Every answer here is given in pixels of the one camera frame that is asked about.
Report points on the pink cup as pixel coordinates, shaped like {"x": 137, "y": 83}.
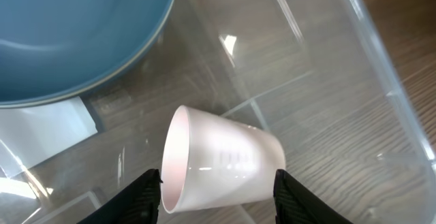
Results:
{"x": 210, "y": 162}

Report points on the clear plastic storage bin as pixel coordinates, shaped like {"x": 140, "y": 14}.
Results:
{"x": 313, "y": 73}

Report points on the dark blue plate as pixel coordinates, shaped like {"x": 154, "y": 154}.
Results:
{"x": 53, "y": 50}

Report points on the white label in bin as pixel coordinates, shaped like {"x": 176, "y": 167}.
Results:
{"x": 32, "y": 135}

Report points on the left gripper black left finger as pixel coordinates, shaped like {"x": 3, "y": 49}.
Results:
{"x": 138, "y": 203}

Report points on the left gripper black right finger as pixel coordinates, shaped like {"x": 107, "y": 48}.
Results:
{"x": 295, "y": 204}

